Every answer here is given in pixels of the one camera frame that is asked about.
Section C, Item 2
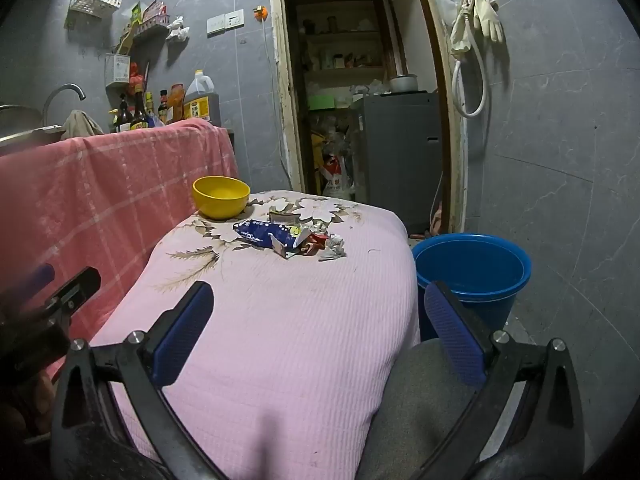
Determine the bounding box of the blue plastic bucket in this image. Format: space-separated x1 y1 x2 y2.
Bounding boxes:
411 233 532 341

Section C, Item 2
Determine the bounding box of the grey refrigerator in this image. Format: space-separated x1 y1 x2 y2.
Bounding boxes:
352 92 443 236

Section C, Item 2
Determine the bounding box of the steel sink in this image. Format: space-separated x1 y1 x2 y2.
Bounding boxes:
0 125 67 153

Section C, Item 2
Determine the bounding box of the pink plaid cloth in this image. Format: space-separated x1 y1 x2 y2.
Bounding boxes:
0 119 238 376

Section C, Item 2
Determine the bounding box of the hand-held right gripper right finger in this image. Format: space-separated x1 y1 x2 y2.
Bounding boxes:
424 281 586 480

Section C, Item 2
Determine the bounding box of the wooden door frame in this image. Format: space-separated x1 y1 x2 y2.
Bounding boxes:
267 0 468 233

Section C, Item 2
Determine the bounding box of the metal wok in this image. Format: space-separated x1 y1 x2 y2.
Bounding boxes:
0 105 42 128

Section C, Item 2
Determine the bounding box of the white wall shelf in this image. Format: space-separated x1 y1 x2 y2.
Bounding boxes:
132 16 171 38

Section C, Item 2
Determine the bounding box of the white hose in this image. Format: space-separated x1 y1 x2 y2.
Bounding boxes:
451 10 493 120

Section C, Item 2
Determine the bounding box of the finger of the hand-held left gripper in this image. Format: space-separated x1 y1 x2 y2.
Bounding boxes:
20 264 56 293
49 267 101 321

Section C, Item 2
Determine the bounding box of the large cooking wine jug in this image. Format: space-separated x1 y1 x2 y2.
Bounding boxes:
182 70 222 127

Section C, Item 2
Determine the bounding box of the red wrapper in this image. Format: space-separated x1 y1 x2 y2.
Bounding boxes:
299 230 331 257

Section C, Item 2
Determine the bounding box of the blue snack wrapper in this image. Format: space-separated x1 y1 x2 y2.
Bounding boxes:
233 218 303 260

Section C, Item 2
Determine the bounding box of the wooden spatula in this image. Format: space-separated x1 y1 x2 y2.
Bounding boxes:
117 25 138 56

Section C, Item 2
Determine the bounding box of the dark sauce bottle yellow label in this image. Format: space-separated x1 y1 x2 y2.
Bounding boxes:
131 87 151 131

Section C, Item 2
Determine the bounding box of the pink floral blanket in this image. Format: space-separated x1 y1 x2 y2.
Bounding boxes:
90 190 421 480

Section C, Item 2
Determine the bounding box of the steel faucet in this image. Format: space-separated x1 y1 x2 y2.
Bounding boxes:
42 83 87 128

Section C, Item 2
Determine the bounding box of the silver wrapper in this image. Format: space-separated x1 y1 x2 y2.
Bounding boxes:
319 237 347 262

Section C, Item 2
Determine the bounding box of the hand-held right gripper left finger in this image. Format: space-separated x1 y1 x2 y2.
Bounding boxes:
50 281 226 480

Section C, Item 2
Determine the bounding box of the torn brown cardboard scrap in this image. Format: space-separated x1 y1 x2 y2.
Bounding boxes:
269 206 301 226

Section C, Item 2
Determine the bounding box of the beige rag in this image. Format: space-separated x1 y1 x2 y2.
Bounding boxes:
60 109 105 138

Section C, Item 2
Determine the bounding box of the yellow bowl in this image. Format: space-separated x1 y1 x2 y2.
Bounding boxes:
192 176 251 221

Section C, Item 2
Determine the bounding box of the wooden shelf unit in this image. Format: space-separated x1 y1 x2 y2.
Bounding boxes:
295 0 388 111

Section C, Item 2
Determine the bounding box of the white wall basket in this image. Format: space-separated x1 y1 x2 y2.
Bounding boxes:
68 0 122 18

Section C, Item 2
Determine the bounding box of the person's grey trouser leg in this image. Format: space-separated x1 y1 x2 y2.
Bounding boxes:
352 337 506 480

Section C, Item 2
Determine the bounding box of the cream rubber glove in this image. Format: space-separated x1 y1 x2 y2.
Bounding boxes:
472 0 505 42
450 0 476 53

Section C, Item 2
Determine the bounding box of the metal utensil holder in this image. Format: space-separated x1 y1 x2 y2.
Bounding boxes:
105 53 132 86

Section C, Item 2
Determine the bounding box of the red and white plastic bag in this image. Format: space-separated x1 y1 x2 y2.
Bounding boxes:
322 155 356 200

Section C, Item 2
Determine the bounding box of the orange sauce bottle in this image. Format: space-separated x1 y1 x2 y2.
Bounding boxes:
167 84 186 123

